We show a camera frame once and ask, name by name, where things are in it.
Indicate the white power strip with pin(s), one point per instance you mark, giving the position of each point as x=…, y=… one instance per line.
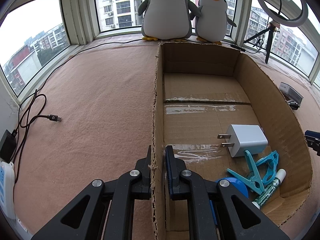
x=7, y=188

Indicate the blue round tape measure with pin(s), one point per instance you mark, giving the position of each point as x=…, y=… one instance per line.
x=238, y=184

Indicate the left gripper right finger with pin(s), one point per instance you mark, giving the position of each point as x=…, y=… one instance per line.
x=216, y=210

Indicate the grey white square box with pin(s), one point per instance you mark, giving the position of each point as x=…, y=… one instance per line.
x=291, y=93

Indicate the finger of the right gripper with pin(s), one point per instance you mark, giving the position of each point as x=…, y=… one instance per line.
x=313, y=140

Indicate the green white glue stick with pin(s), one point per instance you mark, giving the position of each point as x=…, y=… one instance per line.
x=270, y=189

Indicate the teal plastic clip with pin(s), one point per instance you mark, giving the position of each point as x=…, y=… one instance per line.
x=253, y=180

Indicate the small grey penguin plush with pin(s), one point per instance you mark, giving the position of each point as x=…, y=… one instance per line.
x=211, y=26

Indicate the black charger plug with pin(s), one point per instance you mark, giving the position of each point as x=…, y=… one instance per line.
x=8, y=145

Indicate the brown cardboard box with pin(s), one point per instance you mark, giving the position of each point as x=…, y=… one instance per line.
x=200, y=90

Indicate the black tripod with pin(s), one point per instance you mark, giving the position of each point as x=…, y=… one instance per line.
x=273, y=27

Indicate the teal small clip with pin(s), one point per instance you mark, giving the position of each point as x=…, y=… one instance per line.
x=271, y=162

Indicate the white ring light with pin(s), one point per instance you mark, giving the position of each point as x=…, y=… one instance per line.
x=291, y=13

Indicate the black inline cable remote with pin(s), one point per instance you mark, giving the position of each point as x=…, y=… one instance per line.
x=237, y=47

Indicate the large grey penguin plush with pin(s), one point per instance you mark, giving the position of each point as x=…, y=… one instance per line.
x=167, y=19

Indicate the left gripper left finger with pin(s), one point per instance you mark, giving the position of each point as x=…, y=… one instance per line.
x=102, y=210

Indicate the white power adapter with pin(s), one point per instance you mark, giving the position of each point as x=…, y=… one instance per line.
x=244, y=137

